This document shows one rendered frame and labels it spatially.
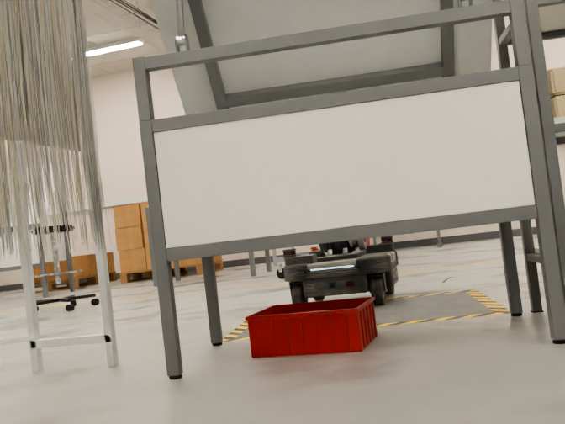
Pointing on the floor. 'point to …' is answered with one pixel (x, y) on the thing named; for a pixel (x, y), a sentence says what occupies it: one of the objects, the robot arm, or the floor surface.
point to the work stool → (60, 277)
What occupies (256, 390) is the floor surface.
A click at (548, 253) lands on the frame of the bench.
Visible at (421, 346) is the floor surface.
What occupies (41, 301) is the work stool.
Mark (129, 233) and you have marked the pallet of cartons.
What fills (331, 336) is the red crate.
